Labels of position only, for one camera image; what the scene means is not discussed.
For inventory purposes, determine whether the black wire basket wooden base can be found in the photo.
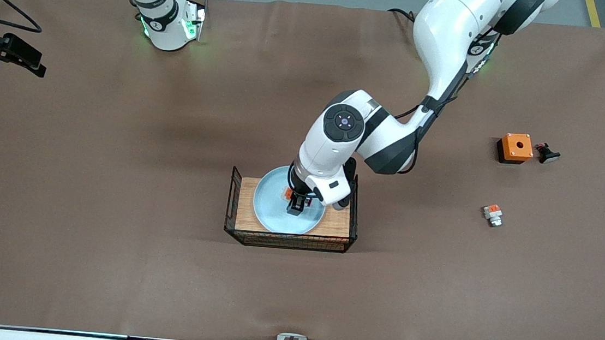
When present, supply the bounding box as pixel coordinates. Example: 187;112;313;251
222;163;363;256

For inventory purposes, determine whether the red cap push button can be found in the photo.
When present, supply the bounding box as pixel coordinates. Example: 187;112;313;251
281;185;303;204

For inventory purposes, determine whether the brown table mat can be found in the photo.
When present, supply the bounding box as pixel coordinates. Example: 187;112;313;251
0;0;605;340

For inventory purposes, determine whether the orange button enclosure box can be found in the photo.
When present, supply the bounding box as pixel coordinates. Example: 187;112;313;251
495;131;536;166

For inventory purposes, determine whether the black base cable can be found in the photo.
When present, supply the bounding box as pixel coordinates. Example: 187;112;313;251
387;7;419;25

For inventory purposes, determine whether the light blue round plate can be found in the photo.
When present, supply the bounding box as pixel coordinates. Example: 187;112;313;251
250;163;330;238

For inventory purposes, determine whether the grey connector box green light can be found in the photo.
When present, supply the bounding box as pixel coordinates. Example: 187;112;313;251
180;0;208;43

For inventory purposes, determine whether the silver cap push button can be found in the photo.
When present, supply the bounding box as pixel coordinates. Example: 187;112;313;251
482;204;505;229

